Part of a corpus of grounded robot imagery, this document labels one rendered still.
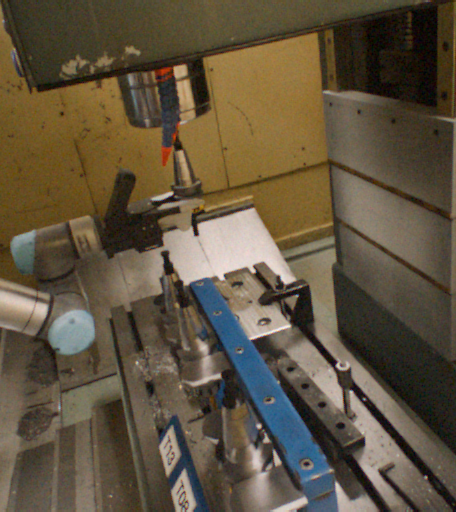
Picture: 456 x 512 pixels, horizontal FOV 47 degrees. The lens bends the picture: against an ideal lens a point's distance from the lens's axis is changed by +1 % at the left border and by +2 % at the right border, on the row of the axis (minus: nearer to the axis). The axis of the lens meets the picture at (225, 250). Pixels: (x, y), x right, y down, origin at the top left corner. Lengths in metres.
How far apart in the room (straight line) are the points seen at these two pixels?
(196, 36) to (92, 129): 1.37
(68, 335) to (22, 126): 1.20
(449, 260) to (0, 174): 1.52
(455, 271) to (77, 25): 0.80
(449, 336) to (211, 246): 1.13
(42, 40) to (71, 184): 1.43
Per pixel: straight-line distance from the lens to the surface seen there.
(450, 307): 1.16
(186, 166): 1.01
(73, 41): 0.65
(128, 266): 2.06
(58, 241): 1.01
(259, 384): 0.69
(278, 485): 0.59
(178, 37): 0.67
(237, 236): 2.11
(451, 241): 1.07
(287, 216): 2.31
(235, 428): 0.58
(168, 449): 1.06
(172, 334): 0.83
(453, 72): 0.98
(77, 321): 0.91
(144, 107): 0.93
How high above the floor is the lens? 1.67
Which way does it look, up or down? 26 degrees down
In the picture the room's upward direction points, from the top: 11 degrees counter-clockwise
